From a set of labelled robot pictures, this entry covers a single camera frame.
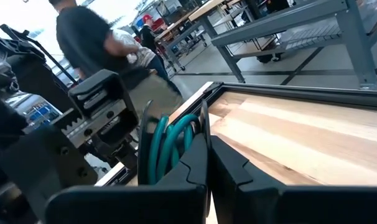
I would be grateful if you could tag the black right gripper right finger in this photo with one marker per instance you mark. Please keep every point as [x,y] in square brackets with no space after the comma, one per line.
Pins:
[300,205]

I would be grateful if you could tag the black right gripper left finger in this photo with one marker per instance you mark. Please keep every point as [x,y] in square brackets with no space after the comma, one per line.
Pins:
[129,205]

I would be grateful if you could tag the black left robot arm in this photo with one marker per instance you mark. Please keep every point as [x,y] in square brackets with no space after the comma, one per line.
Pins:
[30,71]

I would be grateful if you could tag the wooden top workbench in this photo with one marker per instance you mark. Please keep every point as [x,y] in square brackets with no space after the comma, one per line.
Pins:
[204,9]

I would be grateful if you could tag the person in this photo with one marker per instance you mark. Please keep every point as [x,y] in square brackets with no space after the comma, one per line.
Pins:
[145,56]
[82,40]
[148,37]

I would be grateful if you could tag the grey metal cart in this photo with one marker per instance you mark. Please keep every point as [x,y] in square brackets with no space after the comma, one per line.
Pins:
[285,18]

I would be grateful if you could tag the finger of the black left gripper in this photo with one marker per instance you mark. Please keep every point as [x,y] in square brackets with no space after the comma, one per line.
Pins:
[45,161]
[120,154]

